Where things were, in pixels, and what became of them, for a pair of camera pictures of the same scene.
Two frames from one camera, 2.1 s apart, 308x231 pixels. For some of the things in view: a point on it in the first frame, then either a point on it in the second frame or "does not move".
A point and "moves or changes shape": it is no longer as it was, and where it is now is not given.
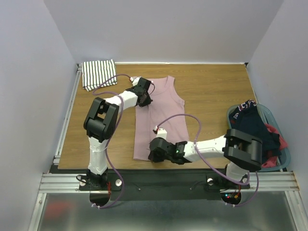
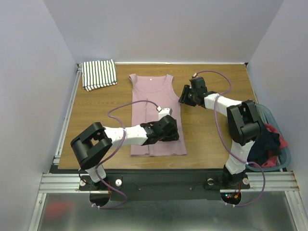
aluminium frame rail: x=67 y=183 does not move
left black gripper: x=147 y=102 to x=173 y=135
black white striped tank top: x=95 y=72 does not move
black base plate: x=196 y=186 does not move
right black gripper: x=154 y=154 to x=185 y=94
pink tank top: x=166 y=110 moves or changes shape
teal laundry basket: x=285 y=156 does not move
